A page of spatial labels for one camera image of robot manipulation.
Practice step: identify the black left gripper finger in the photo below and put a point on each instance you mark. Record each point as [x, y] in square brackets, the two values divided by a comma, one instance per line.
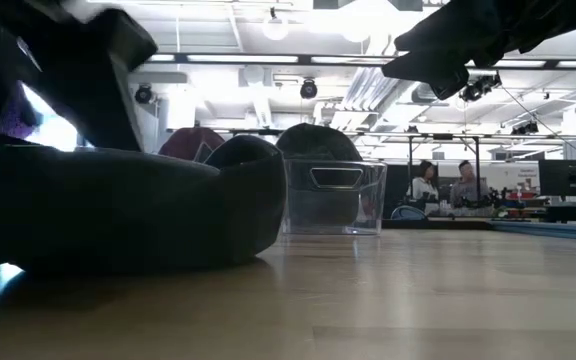
[115, 90]
[3, 105]

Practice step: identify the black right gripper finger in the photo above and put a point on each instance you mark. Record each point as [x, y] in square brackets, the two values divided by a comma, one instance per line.
[438, 75]
[453, 30]

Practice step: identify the dark green cap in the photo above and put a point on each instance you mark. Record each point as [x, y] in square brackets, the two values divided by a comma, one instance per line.
[318, 142]
[118, 210]

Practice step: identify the maroon cap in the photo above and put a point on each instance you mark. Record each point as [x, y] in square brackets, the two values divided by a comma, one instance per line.
[183, 142]

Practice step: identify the person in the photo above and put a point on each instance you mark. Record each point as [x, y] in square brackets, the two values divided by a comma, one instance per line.
[466, 190]
[424, 187]

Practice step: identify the black overhead rig bar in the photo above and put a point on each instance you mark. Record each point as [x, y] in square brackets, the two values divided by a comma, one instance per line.
[303, 59]

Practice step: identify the clear plastic bin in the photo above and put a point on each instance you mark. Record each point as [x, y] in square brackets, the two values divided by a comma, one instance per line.
[373, 200]

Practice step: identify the blue-rimmed chair back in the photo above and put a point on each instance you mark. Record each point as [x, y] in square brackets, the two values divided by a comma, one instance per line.
[408, 213]

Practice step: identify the cluttered workbench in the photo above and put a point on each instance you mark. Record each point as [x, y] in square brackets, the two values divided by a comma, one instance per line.
[518, 207]

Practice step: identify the black computer monitor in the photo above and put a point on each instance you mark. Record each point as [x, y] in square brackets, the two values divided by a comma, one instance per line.
[570, 177]

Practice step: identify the black hanging round camera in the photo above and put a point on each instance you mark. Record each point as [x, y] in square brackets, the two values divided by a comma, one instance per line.
[309, 89]
[144, 94]

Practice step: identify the black camera cluster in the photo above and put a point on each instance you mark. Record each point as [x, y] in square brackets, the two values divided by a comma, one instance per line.
[478, 89]

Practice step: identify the black device on rail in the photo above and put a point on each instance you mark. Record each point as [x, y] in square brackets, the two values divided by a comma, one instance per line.
[525, 129]

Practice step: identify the black metal rig frame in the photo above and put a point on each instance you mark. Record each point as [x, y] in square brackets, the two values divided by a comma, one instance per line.
[477, 170]

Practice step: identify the black aluminium table frame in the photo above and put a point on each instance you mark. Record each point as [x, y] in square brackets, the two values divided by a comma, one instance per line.
[443, 224]

